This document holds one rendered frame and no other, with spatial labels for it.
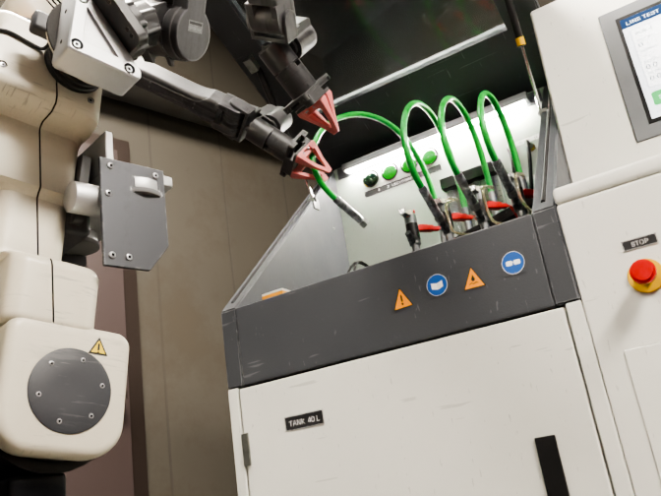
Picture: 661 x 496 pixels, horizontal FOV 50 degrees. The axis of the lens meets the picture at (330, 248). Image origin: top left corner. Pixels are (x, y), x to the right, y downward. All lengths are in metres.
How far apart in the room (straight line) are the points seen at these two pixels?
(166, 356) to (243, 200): 0.95
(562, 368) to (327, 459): 0.44
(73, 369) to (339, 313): 0.56
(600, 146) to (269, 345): 0.76
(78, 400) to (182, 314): 2.24
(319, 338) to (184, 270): 1.93
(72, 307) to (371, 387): 0.56
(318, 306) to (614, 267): 0.53
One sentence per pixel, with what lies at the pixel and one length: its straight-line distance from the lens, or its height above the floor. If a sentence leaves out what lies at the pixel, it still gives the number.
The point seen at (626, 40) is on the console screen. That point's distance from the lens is 1.64.
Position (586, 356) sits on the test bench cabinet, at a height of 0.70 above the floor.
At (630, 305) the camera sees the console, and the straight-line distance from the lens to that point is 1.15.
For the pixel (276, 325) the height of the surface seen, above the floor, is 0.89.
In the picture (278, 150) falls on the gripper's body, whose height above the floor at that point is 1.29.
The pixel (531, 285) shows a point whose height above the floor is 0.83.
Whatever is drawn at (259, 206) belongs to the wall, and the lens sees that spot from 3.64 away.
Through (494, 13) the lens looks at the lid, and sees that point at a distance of 1.84.
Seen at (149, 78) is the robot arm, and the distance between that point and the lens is 1.65.
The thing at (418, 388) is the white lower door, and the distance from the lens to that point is 1.24.
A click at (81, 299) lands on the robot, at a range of 0.97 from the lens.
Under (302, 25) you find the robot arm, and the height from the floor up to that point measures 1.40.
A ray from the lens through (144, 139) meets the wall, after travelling 3.40.
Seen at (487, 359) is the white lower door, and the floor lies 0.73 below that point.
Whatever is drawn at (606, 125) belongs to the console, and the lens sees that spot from 1.53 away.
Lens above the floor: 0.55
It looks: 19 degrees up
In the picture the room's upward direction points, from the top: 9 degrees counter-clockwise
